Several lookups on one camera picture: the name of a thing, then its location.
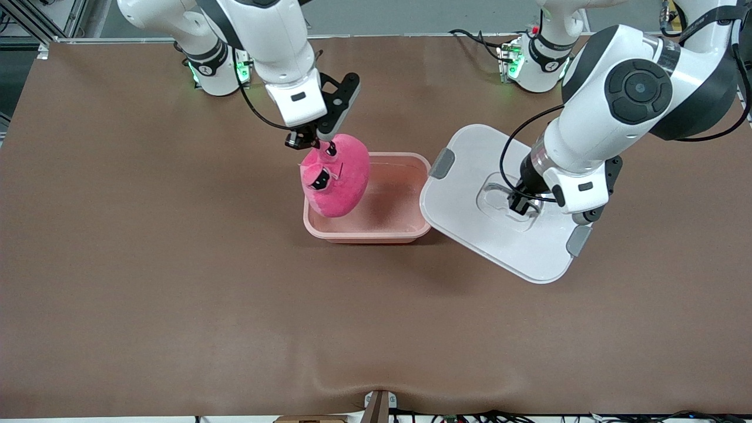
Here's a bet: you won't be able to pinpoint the white box lid grey latches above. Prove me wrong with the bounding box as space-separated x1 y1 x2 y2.
419 123 594 284

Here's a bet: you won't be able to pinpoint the pink plush toy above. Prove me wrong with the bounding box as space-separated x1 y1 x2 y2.
300 134 371 219

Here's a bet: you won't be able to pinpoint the pink plastic box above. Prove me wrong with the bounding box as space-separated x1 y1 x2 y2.
303 152 432 244

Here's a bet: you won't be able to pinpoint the brown table mat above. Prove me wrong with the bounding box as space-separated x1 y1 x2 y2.
0 32 752 419

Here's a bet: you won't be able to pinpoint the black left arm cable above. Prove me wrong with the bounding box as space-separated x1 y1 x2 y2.
499 105 565 204

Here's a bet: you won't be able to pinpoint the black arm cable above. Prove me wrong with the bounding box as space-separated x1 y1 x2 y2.
499 105 565 204
235 50 294 131

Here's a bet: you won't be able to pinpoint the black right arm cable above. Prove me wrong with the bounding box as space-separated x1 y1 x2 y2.
235 50 294 131

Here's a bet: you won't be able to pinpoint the black base cable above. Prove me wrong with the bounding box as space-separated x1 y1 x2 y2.
449 28 507 63

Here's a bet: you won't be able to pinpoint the front camera mounting bracket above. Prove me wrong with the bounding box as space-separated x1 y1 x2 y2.
363 390 398 423

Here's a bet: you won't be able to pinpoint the aluminium frame profile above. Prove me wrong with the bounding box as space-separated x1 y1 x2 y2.
0 0 89 49

